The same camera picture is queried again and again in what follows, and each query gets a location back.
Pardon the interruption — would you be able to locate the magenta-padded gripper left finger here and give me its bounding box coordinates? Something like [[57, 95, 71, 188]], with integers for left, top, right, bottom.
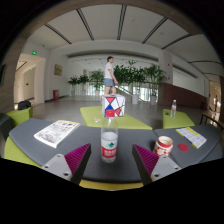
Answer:
[[41, 143, 92, 185]]

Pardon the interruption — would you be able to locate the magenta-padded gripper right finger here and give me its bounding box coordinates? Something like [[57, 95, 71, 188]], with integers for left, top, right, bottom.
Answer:
[[131, 143, 183, 186]]

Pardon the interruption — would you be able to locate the clear red-capped water bottle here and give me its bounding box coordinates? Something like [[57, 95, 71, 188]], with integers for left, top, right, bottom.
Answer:
[[100, 109, 119, 164]]

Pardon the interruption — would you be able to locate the small clear water bottle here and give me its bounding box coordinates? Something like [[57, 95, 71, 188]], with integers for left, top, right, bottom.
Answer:
[[170, 99, 178, 119]]

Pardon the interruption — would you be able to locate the red and white mug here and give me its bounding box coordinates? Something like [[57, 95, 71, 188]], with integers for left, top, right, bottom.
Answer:
[[153, 135, 174, 157]]

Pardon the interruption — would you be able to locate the white illustrated magazine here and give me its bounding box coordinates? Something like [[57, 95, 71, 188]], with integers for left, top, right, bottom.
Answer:
[[33, 119, 81, 149]]

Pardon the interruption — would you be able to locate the white and yellow booklet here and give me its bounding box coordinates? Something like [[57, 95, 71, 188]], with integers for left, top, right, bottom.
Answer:
[[175, 126, 208, 150]]

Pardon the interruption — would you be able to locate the yellow-green table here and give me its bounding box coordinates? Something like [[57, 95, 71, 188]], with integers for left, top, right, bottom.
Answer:
[[79, 105, 153, 131], [162, 108, 196, 130]]

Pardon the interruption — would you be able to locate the black backpack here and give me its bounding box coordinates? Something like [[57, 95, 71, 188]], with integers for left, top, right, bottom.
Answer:
[[17, 99, 32, 111]]

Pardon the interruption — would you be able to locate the wooden bench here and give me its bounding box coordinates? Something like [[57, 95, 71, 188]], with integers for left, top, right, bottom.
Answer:
[[199, 111, 224, 131]]

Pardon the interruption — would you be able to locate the white red blue cube box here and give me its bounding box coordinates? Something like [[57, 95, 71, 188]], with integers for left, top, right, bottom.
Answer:
[[101, 94, 127, 118]]

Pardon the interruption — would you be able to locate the person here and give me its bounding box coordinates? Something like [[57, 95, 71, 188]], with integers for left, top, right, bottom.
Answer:
[[103, 55, 119, 96], [213, 94, 219, 113]]

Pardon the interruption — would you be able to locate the row of potted plants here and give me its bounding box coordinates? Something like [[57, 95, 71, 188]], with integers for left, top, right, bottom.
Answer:
[[67, 60, 168, 106]]

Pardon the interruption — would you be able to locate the yellowish wall picture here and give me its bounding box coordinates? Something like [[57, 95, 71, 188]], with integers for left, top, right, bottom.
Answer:
[[54, 63, 64, 77]]

